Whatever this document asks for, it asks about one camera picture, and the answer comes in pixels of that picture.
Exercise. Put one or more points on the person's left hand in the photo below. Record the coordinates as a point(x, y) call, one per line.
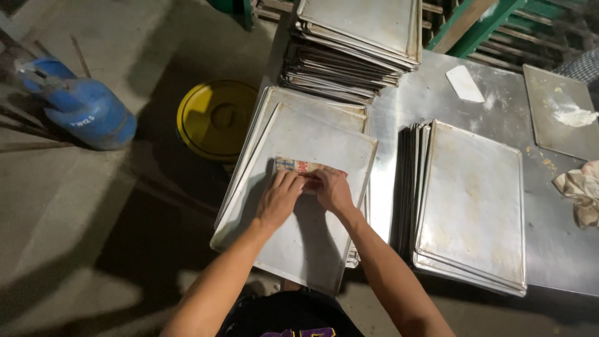
point(277, 201)

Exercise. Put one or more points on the person's right hand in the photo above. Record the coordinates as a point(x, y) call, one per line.
point(333, 189)

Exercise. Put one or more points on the person's left fingers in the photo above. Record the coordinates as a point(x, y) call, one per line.
point(288, 180)

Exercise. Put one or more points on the person's right fingers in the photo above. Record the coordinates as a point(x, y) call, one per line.
point(316, 180)

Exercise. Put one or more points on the printed paper piece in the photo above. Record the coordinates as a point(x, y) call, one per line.
point(304, 167)

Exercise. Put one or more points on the single metal baking tray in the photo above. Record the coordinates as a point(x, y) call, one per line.
point(299, 206)

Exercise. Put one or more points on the low stack of baking trays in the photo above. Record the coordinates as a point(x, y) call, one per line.
point(309, 100)

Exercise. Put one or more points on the yellow plastic bucket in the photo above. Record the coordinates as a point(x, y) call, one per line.
point(215, 119)

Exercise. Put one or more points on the tall stack of baking trays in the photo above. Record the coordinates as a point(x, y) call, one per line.
point(348, 51)

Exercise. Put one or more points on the person's black shirt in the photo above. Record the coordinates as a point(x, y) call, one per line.
point(290, 316)

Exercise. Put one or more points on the tilted stack of baking trays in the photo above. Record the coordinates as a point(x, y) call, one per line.
point(468, 206)

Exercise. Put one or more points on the white plastic scraper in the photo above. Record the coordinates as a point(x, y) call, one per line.
point(464, 83)

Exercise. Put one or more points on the blue gas cylinder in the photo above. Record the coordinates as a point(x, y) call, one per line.
point(82, 105)

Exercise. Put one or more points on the green metal rack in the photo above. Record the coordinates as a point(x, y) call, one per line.
point(491, 28)

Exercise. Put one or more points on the metal tray with dough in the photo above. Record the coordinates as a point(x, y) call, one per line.
point(557, 131)

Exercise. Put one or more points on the crumpled beige cloth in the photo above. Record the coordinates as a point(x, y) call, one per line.
point(580, 192)

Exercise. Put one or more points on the white dough lump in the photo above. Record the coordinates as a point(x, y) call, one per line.
point(574, 115)

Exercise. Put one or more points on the checkered cloth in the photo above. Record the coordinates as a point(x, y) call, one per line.
point(580, 65)

